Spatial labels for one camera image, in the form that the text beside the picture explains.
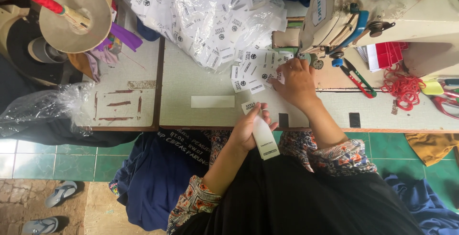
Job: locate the yellow plastic piece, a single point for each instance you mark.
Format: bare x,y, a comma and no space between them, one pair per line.
432,88

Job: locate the lilac cloth scrap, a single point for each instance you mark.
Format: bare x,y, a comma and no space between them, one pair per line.
104,56

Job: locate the heap of red rubber bands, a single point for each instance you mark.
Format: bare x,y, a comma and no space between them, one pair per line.
403,87

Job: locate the cream industrial sewing machine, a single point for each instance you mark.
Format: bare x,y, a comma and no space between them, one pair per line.
412,13

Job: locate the crumpled clear plastic bag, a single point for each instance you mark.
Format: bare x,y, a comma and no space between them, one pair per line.
43,108

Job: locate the black round machine part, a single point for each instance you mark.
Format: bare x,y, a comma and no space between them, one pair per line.
21,54

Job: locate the purple cloth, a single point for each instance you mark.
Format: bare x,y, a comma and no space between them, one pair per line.
123,36

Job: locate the stack of label strips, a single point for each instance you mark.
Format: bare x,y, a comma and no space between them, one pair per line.
264,140

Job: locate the person's floral patterned top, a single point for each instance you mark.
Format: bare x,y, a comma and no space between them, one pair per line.
340,158

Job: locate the person's right hand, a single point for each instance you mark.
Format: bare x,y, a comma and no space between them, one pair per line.
297,84

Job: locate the blank white strip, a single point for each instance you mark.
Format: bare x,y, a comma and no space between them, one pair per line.
212,101

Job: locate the loose pile of white labels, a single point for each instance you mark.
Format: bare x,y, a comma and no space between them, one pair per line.
251,71

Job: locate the grey blue sandal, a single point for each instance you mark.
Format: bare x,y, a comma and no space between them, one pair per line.
41,226
61,193

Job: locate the black tape patch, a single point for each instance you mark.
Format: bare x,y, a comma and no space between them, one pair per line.
283,120
354,120

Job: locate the person's black garment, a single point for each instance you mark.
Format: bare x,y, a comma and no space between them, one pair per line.
304,206

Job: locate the clear bag of white labels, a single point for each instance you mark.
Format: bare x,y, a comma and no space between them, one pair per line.
200,13

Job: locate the beige round cone disc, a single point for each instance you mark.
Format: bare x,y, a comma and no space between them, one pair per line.
86,30

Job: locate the person's left hand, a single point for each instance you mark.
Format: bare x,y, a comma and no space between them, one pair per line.
245,131

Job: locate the mustard cloth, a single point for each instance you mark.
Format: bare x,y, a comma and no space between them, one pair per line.
430,147

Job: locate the green red thread snips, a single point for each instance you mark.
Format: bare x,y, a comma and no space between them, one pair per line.
358,81

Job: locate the navy printed garment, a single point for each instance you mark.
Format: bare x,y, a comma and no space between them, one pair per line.
157,185

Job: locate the stack of red white fabric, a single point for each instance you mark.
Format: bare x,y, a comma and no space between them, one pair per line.
385,54

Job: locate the blue cloth heap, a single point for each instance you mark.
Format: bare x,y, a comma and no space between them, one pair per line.
426,206

